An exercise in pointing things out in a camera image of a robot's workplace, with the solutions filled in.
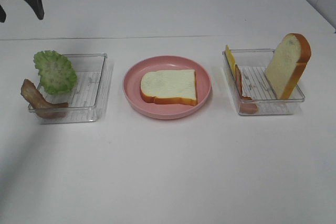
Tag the clear plastic tray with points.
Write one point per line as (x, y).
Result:
(87, 101)
(252, 64)

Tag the bread slice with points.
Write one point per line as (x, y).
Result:
(169, 87)
(288, 64)

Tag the clear left plastic tray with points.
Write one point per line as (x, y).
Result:
(87, 101)

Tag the clear right plastic tray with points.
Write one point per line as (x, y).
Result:
(252, 64)

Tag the green lettuce leaf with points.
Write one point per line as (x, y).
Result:
(56, 73)

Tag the pink round plate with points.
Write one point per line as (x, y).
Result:
(132, 79)

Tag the yellow cheese slice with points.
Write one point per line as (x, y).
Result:
(231, 60)

